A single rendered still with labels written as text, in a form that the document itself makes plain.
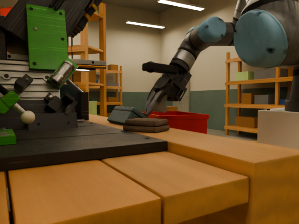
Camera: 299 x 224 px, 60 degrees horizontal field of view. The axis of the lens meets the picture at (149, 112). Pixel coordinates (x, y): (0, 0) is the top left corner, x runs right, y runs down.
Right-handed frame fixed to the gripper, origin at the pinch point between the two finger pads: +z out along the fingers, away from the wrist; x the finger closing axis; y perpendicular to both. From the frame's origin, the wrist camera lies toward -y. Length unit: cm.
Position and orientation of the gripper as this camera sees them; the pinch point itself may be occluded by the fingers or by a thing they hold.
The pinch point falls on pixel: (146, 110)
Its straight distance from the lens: 83.9
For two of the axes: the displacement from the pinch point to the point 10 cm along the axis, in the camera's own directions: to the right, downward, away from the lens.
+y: 7.1, 5.5, 4.5
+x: -5.1, -0.5, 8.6
